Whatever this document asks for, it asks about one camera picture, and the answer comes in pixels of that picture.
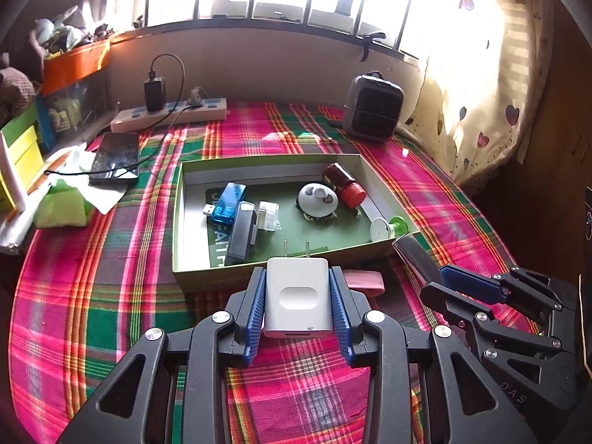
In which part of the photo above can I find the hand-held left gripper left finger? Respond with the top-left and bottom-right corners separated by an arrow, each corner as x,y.
55,268 -> 268,444

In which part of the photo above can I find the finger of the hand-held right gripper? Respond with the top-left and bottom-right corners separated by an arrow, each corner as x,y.
420,281 -> 567,373
439,265 -> 579,331

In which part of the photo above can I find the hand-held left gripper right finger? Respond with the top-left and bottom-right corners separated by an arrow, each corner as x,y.
327,266 -> 539,444

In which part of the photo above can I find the white charger adapter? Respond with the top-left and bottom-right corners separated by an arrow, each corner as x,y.
263,240 -> 333,339

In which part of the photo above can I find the silver metal utility knife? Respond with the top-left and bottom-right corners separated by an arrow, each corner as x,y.
392,233 -> 442,285

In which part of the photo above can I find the green cardboard box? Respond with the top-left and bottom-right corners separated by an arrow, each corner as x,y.
172,152 -> 421,293

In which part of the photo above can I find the black rectangular device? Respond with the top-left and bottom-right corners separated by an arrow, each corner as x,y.
226,203 -> 260,266

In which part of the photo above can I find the green and white spool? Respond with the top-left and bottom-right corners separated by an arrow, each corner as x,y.
370,216 -> 408,243

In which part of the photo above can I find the small white ribbed jar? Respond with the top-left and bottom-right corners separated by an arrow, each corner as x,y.
256,201 -> 283,233

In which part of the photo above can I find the red-capped brown bottle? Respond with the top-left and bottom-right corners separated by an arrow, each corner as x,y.
322,163 -> 367,209

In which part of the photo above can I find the pink plastic clip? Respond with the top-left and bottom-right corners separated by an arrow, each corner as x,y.
344,269 -> 387,297

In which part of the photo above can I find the blue translucent usb device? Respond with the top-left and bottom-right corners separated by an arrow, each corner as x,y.
205,182 -> 247,226

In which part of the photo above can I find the white round spotted gadget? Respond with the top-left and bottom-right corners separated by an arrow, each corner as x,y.
297,182 -> 340,220

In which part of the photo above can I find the plaid pink green blanket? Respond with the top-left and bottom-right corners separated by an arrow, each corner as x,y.
11,101 -> 542,444

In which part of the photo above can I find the white crumpled tissue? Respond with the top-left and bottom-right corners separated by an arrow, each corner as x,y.
44,145 -> 132,216

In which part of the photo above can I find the small grey space heater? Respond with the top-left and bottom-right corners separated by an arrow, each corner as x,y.
341,71 -> 403,143

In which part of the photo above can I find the cream heart-print curtain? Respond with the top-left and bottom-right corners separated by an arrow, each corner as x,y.
407,0 -> 556,186

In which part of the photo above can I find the black smartphone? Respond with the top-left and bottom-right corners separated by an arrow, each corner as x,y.
89,132 -> 140,185

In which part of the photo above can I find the green tissue packet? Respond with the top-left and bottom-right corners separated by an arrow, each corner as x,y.
36,185 -> 95,228

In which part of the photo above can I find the beige power strip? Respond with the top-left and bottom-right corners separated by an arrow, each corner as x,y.
110,97 -> 228,132

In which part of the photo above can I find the black plug-in charger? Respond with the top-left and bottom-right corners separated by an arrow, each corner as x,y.
144,76 -> 166,112

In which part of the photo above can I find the clear plastic storage bin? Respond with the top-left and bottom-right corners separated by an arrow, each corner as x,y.
37,74 -> 114,153

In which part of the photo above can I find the white stick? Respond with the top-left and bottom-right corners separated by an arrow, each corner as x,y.
0,134 -> 26,211

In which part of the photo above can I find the yellow-green cardboard box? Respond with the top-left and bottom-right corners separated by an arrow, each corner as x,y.
0,102 -> 47,210

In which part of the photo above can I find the orange storage box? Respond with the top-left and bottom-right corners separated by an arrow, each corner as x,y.
41,39 -> 112,95

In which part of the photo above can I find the brown cloth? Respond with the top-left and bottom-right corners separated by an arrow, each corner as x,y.
0,67 -> 42,114

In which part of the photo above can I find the clutter pile on orange box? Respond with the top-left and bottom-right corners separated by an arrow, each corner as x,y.
28,6 -> 112,56

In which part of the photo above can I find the black charging cable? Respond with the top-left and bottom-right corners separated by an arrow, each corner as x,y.
44,53 -> 192,180

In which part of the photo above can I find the black strap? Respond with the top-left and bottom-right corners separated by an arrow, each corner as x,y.
358,32 -> 387,62

